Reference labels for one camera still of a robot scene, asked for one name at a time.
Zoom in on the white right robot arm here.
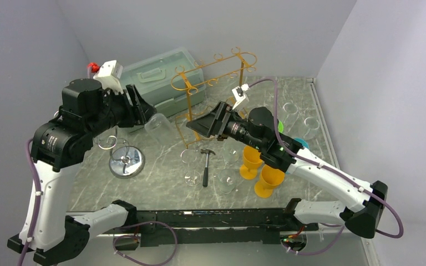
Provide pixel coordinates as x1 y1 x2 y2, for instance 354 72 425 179
186 101 388 239

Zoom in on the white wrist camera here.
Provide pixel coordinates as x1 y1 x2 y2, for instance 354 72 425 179
231 84 250 112
87 60 124 93

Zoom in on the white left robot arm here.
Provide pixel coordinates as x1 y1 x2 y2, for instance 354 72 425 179
7 78 156 265

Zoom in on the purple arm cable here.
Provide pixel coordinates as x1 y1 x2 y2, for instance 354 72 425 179
247 77 405 239
16 139 43 266

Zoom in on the orange wine glass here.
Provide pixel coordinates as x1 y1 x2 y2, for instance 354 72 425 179
254 165 285 198
239 146 263 180

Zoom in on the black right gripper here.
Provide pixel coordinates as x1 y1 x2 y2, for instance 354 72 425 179
186 101 264 151

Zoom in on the chrome tree glass rack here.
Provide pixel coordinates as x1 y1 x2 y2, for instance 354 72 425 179
95 135 145 179

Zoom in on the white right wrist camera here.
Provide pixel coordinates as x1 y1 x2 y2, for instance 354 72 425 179
231 84 250 112

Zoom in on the gold wire glass rack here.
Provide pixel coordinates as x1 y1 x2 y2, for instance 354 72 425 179
170 47 257 149

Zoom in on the clear glass chrome rack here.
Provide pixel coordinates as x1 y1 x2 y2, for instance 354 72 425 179
223 141 239 165
144 113 175 146
180 149 200 186

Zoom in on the clear wine glass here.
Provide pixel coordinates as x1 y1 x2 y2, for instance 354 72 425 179
303 117 320 140
282 102 298 126

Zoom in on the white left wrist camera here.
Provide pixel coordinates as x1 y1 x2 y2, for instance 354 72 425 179
87 60 124 93

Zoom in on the black handled hammer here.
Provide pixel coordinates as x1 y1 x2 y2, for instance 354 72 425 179
200 149 216 187

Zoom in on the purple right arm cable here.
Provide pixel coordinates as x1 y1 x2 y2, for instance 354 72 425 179
247 77 405 239

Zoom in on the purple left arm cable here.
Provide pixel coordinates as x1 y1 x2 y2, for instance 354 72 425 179
16 139 43 266

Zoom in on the green wine glass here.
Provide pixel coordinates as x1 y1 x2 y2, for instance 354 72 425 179
277 120 284 133

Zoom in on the clear plastic storage box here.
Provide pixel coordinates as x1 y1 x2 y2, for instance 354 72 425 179
120 47 195 117

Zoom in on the blue wine glass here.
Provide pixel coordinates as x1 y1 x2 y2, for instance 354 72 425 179
295 138 310 149

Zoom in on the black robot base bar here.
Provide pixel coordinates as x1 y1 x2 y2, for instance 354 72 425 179
107 208 318 247

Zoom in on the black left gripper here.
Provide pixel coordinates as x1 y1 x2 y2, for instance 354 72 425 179
85 83 156 138

